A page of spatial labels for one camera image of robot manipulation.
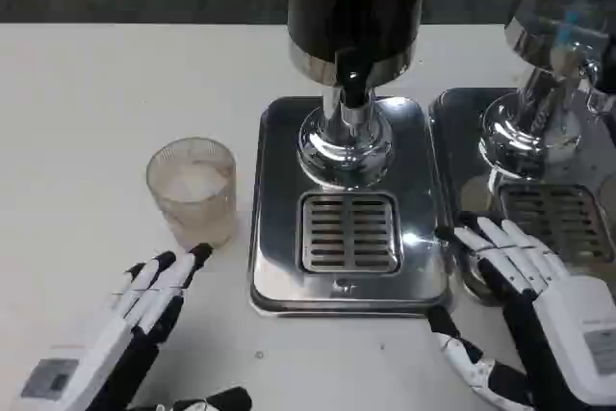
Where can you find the black dispenser tap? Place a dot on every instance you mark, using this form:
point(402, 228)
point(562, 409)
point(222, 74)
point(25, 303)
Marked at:
point(353, 81)

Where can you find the dark drink dispenser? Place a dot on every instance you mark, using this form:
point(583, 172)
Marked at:
point(356, 7)

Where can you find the steel slotted drain grid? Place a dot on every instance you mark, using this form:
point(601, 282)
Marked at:
point(553, 209)
point(350, 233)

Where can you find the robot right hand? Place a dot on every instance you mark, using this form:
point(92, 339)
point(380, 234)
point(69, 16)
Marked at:
point(558, 305)

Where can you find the steel dispenser tap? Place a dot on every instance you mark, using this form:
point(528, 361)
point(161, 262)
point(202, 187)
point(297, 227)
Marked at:
point(584, 69)

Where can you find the clear ribbed glass cup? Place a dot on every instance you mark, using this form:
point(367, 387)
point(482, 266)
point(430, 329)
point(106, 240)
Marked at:
point(192, 189)

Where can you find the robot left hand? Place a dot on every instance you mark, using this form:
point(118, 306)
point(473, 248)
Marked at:
point(103, 334)

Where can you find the steel drip tray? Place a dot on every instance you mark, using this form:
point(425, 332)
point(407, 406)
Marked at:
point(457, 141)
point(423, 199)

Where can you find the clear drink dispenser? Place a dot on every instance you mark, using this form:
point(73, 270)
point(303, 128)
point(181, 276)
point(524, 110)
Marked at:
point(544, 21)

